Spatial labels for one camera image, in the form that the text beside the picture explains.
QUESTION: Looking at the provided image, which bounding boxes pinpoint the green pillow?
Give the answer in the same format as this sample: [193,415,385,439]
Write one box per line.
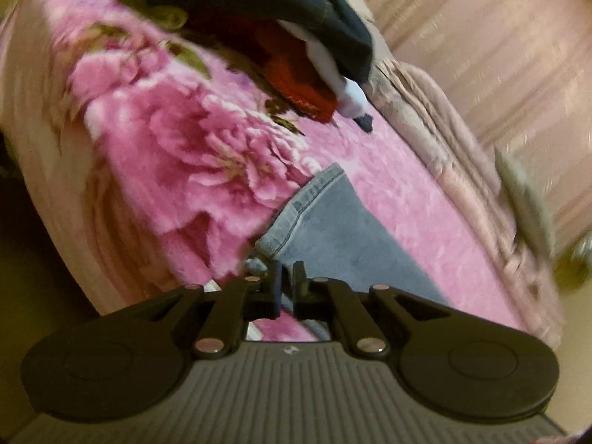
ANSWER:
[494,147,556,257]

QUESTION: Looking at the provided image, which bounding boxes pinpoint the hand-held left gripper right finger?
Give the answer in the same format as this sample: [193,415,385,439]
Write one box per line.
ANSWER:
[293,261,484,359]

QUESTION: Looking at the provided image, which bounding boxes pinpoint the beige pink curtain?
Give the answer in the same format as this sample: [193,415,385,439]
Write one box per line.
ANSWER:
[365,0,592,246]

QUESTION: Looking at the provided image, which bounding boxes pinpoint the pink floral blanket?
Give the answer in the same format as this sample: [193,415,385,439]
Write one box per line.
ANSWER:
[28,0,528,340]

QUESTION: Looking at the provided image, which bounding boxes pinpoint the red knitted garment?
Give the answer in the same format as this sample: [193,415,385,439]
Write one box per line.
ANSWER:
[185,14,340,123]

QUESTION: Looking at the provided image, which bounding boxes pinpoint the white garment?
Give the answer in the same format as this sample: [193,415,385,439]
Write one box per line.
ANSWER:
[277,21,373,118]

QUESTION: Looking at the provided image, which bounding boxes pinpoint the beige folded quilt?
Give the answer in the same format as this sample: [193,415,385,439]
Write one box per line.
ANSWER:
[365,53,567,350]

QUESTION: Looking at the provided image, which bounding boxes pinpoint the blue denim jeans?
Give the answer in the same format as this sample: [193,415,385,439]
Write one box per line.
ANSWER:
[254,163,463,339]

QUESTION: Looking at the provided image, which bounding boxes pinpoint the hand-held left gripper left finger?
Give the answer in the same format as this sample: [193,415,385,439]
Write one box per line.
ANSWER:
[99,261,283,360]

